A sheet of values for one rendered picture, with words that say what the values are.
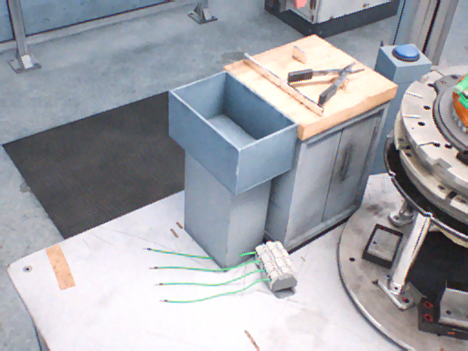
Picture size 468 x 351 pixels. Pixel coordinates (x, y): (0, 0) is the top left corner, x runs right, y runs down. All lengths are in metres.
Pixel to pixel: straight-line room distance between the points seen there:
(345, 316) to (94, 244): 0.43
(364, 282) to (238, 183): 0.30
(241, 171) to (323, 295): 0.29
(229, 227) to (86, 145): 1.62
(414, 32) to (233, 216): 0.59
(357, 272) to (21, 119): 1.94
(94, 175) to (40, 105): 0.54
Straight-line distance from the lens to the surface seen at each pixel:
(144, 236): 1.08
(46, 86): 2.91
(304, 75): 0.93
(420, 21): 1.31
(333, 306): 1.01
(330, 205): 1.07
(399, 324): 0.99
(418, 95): 0.92
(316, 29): 3.28
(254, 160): 0.84
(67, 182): 2.35
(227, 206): 0.92
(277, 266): 1.00
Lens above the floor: 1.57
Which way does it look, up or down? 41 degrees down
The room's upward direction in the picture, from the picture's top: 5 degrees clockwise
